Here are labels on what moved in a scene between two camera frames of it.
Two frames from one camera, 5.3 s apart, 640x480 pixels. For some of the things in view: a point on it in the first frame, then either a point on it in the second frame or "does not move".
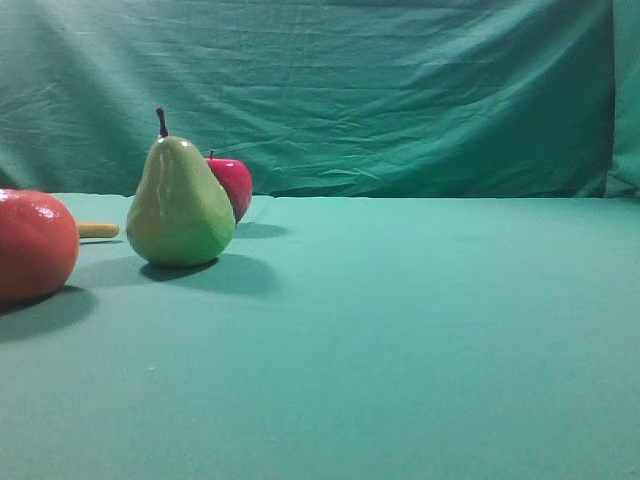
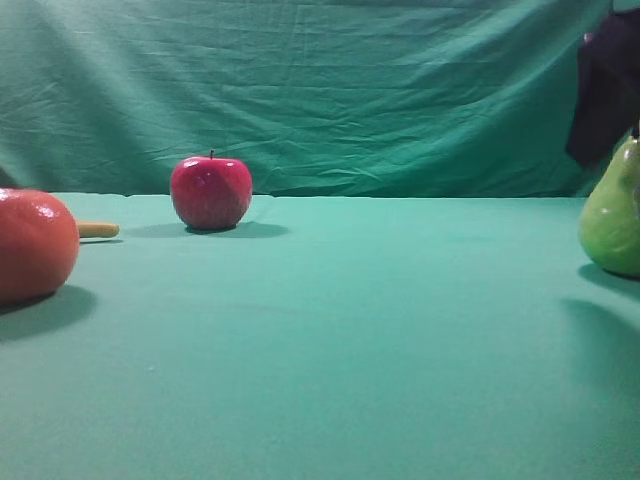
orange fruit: x=39 y=245 does not move
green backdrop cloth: x=444 y=99 does not move
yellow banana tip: x=98 y=230 does not move
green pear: x=179 y=214 -> x=609 y=222
